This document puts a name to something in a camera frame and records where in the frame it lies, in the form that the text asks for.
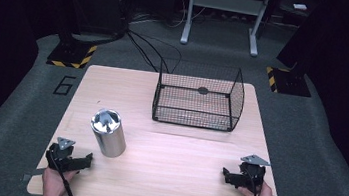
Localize white metal stand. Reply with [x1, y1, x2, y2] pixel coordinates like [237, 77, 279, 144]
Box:
[179, 0, 273, 59]

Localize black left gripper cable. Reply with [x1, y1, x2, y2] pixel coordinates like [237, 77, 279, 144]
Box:
[44, 150, 87, 196]

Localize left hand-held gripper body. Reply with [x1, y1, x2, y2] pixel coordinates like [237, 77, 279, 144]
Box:
[44, 135, 89, 176]

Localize black floor cables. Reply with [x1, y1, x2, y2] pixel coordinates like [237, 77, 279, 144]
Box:
[121, 29, 186, 77]

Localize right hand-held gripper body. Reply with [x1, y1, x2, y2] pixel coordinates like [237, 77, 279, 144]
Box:
[231, 152, 272, 193]

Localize black wire mesh basket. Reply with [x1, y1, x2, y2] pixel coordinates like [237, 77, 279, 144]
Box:
[149, 57, 250, 134]

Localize person's left hand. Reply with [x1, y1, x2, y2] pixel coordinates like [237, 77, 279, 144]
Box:
[40, 165, 80, 196]

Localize small white box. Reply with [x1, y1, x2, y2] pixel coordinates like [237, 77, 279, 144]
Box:
[292, 2, 309, 12]

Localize grey table bracket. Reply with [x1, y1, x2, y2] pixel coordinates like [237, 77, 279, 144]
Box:
[20, 165, 47, 185]

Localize black yellow striped stand base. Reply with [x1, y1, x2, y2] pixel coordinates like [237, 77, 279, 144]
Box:
[45, 37, 99, 72]
[262, 65, 315, 99]

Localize black stand column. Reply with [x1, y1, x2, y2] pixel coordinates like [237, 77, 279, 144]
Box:
[53, 0, 132, 51]

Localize silver metal can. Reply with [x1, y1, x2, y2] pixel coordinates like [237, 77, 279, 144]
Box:
[86, 106, 132, 160]

